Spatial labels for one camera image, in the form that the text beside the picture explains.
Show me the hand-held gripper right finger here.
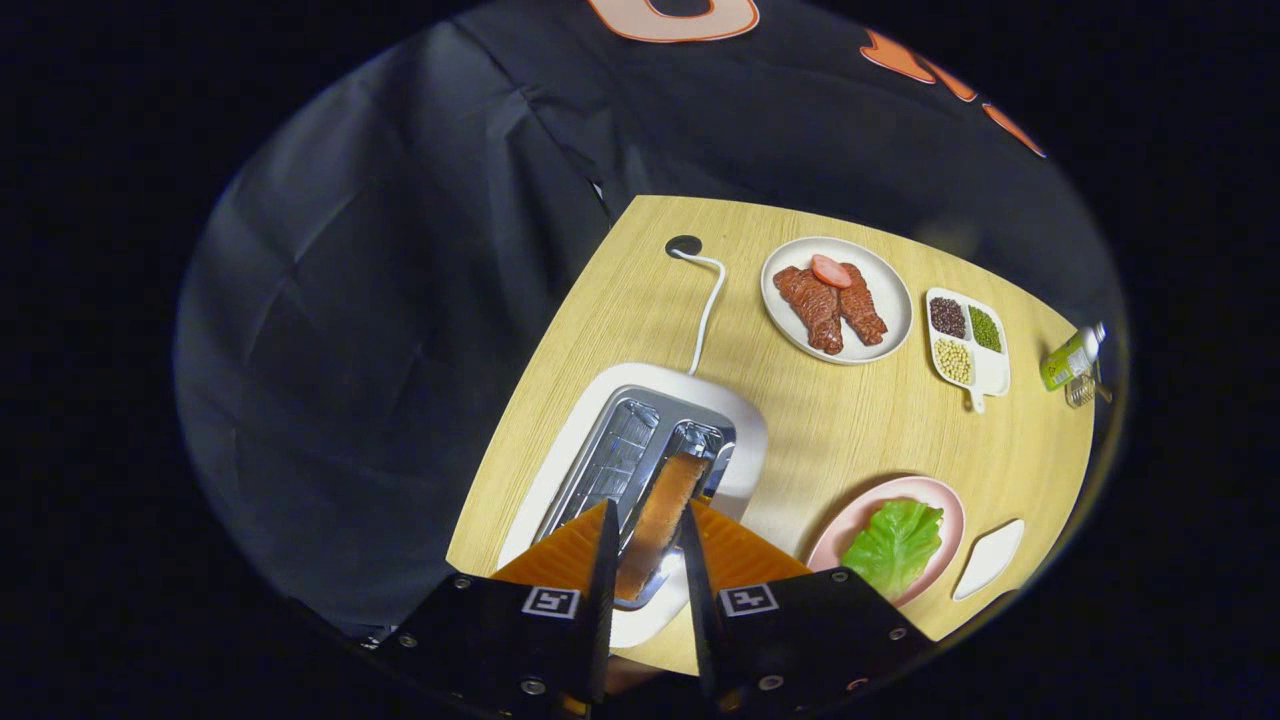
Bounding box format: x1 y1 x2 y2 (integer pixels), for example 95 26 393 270
678 500 933 713

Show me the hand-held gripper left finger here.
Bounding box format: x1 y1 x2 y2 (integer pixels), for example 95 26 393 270
375 500 621 716

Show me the toasted bread slice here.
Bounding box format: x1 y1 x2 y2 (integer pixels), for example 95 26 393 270
615 452 709 601

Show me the green lettuce leaf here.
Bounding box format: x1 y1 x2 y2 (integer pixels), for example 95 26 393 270
841 499 945 601

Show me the pink plate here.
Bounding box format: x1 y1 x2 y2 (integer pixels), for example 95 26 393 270
806 475 967 609

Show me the white toaster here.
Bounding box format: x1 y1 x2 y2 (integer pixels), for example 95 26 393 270
497 362 769 649

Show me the white rounded square plate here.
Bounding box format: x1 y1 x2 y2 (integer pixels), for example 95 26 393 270
952 518 1026 602

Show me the brown meat piece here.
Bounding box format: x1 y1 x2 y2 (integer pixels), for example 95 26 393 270
838 262 889 347
772 265 846 356

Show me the pile of yellow soybeans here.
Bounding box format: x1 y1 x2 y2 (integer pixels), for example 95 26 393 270
934 338 973 386

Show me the round white plate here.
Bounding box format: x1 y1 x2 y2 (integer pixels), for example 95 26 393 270
760 236 914 366

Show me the white divided dish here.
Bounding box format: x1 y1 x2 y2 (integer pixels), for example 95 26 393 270
925 287 1012 415

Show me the silver green drink bottle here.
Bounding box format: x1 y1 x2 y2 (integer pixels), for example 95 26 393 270
1040 322 1107 392

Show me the white toaster cable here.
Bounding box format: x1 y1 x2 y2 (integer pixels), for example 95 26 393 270
670 248 727 376

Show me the metal wire utensil holder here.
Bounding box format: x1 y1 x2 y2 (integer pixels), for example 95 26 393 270
1064 365 1113 409

